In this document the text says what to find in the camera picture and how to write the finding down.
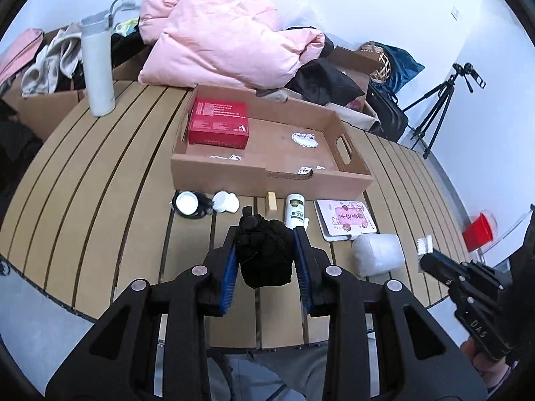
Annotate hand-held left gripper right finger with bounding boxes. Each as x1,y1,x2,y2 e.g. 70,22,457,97
293,226,490,401

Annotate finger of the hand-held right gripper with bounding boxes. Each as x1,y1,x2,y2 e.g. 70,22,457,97
419,248,464,289

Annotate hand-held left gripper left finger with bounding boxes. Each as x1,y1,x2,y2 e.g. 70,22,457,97
45,226,241,401

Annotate black glove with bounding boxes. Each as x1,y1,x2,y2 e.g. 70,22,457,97
234,206,295,289

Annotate white tissue packet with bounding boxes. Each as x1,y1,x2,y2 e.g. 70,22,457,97
352,234,405,277

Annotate white spray bottle green label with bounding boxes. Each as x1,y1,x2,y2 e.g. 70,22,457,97
284,193,309,230

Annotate pink printed card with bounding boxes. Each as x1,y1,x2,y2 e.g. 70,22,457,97
314,199,378,242

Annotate black cable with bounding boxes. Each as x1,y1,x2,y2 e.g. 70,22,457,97
169,192,215,219

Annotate round white lid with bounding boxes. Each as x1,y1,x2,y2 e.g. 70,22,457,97
176,192,199,216

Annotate cardboard tray box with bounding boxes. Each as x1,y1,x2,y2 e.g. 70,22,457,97
171,84,374,197

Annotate person's right hand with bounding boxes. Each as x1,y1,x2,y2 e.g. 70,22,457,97
460,338,513,389

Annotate red cup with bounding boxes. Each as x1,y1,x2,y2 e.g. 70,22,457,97
462,213,494,253

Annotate person's grey trousers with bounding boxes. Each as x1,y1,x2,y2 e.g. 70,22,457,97
207,343,331,401

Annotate white cloud-shaped sticker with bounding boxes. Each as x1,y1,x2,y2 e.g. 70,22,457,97
291,131,318,148

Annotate red box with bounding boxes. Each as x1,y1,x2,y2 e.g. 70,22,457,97
187,98,250,150

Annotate black bag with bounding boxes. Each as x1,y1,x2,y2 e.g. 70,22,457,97
365,84,409,143

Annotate black tripod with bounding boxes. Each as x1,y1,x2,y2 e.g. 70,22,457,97
401,62,486,159

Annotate black jacket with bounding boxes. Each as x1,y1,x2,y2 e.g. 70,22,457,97
256,27,366,103

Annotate blue cloth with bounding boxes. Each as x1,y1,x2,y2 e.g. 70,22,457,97
372,42,425,93

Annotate woven basket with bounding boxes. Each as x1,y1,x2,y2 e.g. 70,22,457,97
359,42,391,84

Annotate open cardboard box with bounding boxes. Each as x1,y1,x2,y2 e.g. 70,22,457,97
326,46,391,111

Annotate pink down jacket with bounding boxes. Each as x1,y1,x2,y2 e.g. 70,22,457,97
138,0,327,90

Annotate tall white thermos bottle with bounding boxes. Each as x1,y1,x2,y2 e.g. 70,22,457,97
81,10,115,118

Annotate black cloth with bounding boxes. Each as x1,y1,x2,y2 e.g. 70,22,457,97
0,100,44,201

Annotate clear plastic bag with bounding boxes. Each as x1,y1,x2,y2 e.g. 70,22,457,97
284,2,322,32

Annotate beige clothes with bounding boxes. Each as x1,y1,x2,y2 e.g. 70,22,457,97
21,23,86,97

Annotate white metal tube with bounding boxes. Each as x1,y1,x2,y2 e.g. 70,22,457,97
109,0,145,21

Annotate pink bag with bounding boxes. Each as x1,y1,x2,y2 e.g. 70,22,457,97
0,28,44,88

